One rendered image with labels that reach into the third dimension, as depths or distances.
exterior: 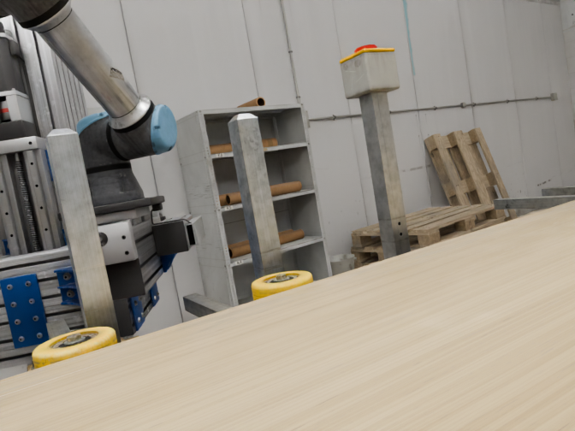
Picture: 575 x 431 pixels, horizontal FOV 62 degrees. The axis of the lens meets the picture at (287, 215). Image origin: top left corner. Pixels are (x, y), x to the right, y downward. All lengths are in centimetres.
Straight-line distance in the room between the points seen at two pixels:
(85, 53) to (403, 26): 463
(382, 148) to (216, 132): 298
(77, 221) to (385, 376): 43
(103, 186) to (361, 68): 73
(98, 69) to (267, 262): 62
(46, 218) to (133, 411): 112
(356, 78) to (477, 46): 572
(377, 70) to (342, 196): 365
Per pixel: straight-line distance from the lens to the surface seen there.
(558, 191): 177
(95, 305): 65
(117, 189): 128
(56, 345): 56
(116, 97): 117
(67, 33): 111
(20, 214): 150
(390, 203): 85
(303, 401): 31
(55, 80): 155
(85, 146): 132
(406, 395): 30
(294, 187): 359
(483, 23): 677
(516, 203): 155
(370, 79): 84
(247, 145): 71
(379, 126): 85
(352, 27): 495
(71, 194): 64
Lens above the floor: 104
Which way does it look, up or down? 5 degrees down
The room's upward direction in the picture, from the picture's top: 10 degrees counter-clockwise
